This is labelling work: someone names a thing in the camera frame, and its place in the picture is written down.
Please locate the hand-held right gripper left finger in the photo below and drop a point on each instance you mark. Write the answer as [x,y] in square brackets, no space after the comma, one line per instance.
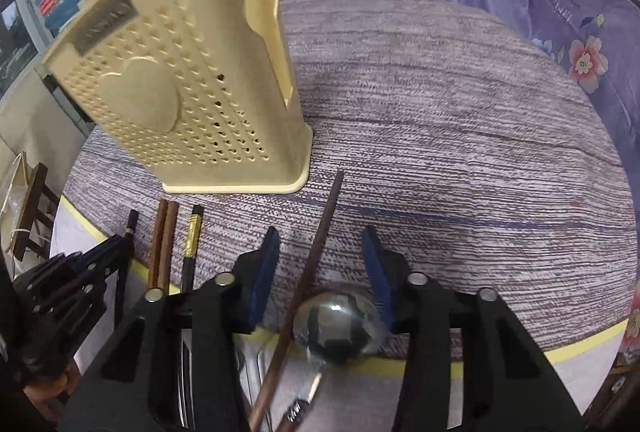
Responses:
[264,277]

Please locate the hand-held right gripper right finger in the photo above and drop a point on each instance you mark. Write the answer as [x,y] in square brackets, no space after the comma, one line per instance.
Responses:
[377,277]

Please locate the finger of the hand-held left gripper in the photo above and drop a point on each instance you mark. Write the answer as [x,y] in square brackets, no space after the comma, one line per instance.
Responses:
[75,282]

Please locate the metal ladle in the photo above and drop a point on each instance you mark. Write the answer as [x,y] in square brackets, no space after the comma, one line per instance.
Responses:
[340,332]

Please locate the long brown chopstick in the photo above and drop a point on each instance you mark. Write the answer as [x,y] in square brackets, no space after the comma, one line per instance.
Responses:
[320,232]

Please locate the black chopstick with gold band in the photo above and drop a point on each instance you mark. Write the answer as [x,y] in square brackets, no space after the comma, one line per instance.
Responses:
[192,232]

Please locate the cream perforated utensil holder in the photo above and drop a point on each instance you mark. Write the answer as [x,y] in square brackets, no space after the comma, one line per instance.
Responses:
[200,86]

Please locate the small wooden chair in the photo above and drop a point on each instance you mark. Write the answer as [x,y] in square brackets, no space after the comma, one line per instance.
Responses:
[35,212]

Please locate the window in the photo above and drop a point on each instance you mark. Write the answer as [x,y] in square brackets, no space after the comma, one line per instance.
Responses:
[15,41]

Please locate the purple floral cloth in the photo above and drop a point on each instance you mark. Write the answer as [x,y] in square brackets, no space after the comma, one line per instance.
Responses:
[550,11]

